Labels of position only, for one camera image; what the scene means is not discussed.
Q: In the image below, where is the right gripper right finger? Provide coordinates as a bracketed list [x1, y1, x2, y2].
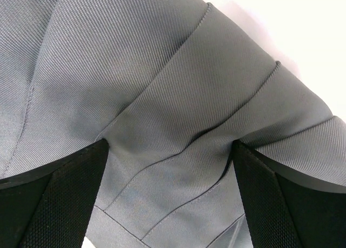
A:
[232, 140, 345, 247]

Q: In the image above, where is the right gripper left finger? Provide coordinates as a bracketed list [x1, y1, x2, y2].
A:
[1, 139, 109, 248]

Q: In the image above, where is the grey pleated skirt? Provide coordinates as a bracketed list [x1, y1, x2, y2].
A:
[1, 0, 345, 247]

